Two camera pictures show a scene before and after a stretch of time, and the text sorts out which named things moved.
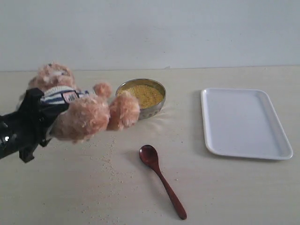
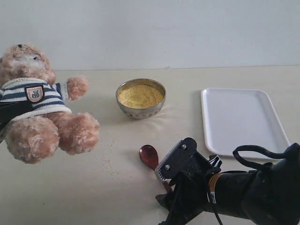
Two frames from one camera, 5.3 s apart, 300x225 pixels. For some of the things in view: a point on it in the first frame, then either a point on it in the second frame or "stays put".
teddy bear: [89, 115] to [27, 73]
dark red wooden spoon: [148, 154] stays put
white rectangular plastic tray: [243, 123] stays put
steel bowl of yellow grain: [151, 95] stays put
